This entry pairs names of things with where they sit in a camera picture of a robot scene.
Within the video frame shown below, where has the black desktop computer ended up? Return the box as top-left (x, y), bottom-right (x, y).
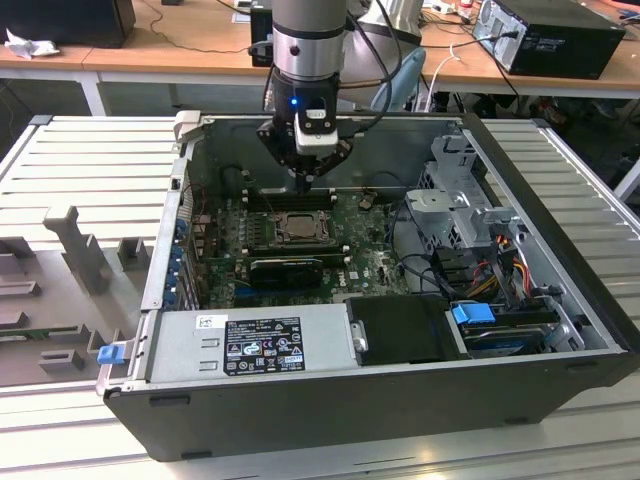
top-left (471, 0), bottom-right (627, 81)

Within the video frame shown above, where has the silver square CPU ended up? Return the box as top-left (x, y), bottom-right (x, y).
top-left (280, 214), bottom-right (326, 242)

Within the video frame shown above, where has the crumpled white paper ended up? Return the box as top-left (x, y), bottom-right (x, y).
top-left (3, 26), bottom-right (62, 61)

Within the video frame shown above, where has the red yellow wire bundle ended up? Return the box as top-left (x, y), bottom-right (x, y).
top-left (472, 238), bottom-right (534, 299)

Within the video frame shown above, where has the black graphics card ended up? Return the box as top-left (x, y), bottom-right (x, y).
top-left (248, 258), bottom-right (325, 291)

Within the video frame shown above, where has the white table leg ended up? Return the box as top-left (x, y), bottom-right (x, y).
top-left (611, 158), bottom-right (640, 202)

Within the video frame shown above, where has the black open PC case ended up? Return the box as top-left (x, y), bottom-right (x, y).
top-left (95, 110), bottom-right (640, 464)

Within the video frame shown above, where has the wooden desk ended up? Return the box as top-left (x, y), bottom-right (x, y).
top-left (0, 0), bottom-right (640, 116)

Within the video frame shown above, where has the grey power supply unit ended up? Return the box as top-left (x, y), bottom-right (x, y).
top-left (125, 302), bottom-right (362, 385)

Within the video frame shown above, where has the blue disk carrier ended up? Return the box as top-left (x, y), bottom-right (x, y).
top-left (448, 300), bottom-right (547, 359)

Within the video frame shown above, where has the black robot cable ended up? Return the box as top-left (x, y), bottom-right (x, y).
top-left (337, 0), bottom-right (417, 136)

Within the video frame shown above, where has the metal socket cover frame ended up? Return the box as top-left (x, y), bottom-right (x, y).
top-left (271, 210), bottom-right (335, 247)

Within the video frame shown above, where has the silver metal drive cage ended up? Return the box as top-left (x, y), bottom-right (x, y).
top-left (403, 132), bottom-right (532, 254)

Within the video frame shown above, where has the black RAM stick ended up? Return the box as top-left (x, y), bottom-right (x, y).
top-left (249, 251), bottom-right (347, 265)
top-left (258, 191), bottom-right (335, 202)

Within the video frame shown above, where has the small black box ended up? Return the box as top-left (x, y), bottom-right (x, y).
top-left (248, 6), bottom-right (275, 69)

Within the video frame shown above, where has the black cable in case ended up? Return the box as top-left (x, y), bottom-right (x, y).
top-left (388, 199), bottom-right (454, 297)

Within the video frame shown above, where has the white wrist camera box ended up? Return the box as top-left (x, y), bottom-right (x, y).
top-left (294, 106), bottom-right (338, 156)

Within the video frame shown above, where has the grey parts rack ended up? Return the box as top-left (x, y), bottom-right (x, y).
top-left (0, 204), bottom-right (157, 389)

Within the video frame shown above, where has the pale blue teach pendant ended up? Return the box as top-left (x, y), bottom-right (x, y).
top-left (374, 46), bottom-right (427, 112)

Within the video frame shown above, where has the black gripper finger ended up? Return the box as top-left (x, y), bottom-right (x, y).
top-left (305, 138), bottom-right (355, 194)
top-left (256, 121), bottom-right (308, 194)

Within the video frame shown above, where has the CPU socket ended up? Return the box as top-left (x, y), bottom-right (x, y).
top-left (268, 209), bottom-right (335, 248)

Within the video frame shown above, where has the grey case release latch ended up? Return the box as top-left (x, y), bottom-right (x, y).
top-left (172, 110), bottom-right (203, 162)

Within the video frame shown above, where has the blue plastic latch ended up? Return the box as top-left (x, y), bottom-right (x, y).
top-left (97, 344), bottom-right (125, 367)

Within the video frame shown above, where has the large black box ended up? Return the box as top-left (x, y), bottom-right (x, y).
top-left (0, 0), bottom-right (137, 50)

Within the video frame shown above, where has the green circuit board strip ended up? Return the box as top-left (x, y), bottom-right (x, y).
top-left (0, 326), bottom-right (81, 342)

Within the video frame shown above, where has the white cable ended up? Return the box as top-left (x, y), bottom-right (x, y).
top-left (425, 43), bottom-right (462, 112)

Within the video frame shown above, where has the green motherboard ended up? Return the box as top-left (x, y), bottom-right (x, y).
top-left (198, 192), bottom-right (417, 309)

